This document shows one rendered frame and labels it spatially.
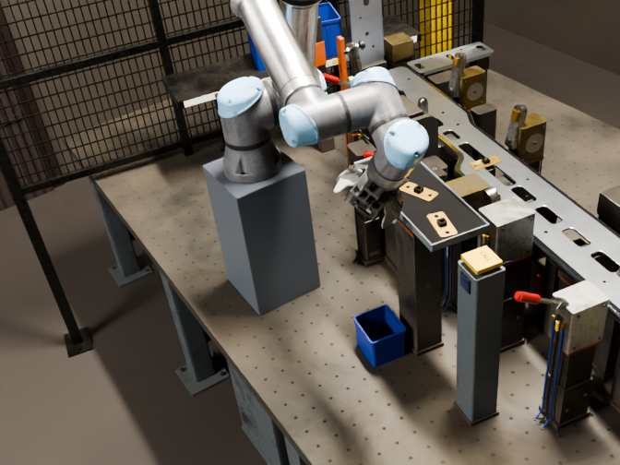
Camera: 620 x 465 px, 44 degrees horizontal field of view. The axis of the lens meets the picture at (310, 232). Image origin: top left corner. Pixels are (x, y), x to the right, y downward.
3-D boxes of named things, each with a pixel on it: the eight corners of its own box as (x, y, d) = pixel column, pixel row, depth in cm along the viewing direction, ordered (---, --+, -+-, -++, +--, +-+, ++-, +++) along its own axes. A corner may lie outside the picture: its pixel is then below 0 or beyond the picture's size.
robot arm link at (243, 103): (217, 130, 195) (208, 82, 187) (267, 116, 198) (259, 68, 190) (231, 151, 186) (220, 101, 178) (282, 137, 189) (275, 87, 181)
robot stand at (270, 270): (260, 316, 211) (236, 198, 187) (228, 280, 226) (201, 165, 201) (320, 286, 219) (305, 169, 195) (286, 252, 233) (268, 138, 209)
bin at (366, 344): (408, 355, 194) (407, 329, 189) (373, 369, 192) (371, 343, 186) (388, 327, 203) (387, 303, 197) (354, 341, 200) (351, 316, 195)
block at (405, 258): (444, 345, 195) (444, 203, 168) (416, 356, 193) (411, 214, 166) (424, 321, 203) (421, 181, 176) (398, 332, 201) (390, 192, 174)
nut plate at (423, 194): (439, 194, 169) (439, 189, 169) (429, 202, 167) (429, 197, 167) (408, 182, 174) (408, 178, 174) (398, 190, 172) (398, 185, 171)
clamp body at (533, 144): (547, 220, 233) (557, 118, 211) (514, 232, 230) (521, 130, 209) (534, 208, 238) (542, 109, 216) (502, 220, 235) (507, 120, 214)
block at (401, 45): (416, 131, 281) (413, 39, 260) (397, 137, 279) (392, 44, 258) (405, 122, 287) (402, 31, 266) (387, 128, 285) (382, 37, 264)
